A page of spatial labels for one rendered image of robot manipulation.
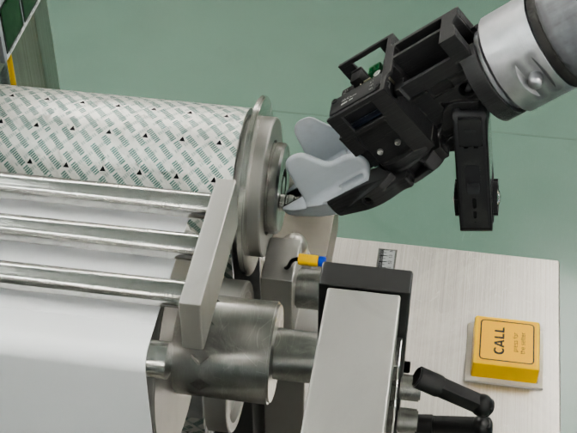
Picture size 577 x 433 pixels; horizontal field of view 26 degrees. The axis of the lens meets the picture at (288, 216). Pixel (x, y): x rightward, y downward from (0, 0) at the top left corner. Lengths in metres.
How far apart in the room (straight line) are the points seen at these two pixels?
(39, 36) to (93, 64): 1.37
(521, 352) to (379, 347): 0.71
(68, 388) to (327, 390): 0.14
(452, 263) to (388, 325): 0.81
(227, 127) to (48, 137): 0.14
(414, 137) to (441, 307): 0.54
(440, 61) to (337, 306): 0.29
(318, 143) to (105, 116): 0.17
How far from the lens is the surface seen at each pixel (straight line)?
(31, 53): 2.01
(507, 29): 0.86
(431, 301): 1.42
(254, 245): 0.99
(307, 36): 3.41
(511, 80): 0.87
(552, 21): 0.85
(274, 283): 1.01
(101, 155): 0.99
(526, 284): 1.46
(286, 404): 1.14
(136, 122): 0.99
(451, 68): 0.88
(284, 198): 1.00
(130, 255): 0.70
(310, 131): 0.98
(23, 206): 0.74
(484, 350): 1.35
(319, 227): 1.31
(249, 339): 0.75
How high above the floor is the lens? 1.92
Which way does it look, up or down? 42 degrees down
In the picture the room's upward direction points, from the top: straight up
